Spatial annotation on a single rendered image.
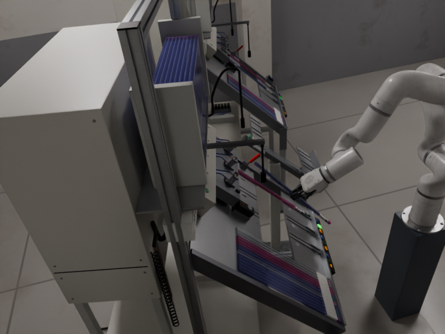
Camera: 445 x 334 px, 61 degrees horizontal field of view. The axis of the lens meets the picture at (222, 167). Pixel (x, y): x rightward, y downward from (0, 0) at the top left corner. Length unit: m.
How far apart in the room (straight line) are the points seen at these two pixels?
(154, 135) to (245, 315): 1.07
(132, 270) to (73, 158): 0.44
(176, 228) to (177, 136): 0.25
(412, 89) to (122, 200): 1.07
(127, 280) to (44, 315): 1.57
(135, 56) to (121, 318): 1.30
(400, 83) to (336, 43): 3.44
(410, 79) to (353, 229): 1.64
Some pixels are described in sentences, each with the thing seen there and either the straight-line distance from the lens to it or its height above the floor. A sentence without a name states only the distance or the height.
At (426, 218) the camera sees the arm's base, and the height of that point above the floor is 0.77.
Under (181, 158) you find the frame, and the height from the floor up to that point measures 1.49.
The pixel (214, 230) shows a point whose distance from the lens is 1.34.
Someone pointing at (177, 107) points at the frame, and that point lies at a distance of 0.99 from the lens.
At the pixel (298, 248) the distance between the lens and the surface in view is 1.70.
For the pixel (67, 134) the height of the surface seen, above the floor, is 1.66.
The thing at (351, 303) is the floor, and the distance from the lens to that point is 2.57.
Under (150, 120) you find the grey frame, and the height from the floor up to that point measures 1.70.
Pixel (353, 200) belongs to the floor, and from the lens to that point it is 3.20.
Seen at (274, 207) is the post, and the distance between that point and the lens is 2.37.
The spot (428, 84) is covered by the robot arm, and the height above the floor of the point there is 1.47.
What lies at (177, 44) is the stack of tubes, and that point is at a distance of 1.42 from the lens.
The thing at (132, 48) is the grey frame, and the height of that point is 1.86.
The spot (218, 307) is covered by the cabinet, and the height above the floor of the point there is 0.62.
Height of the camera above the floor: 2.10
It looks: 37 degrees down
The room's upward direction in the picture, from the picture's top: 7 degrees counter-clockwise
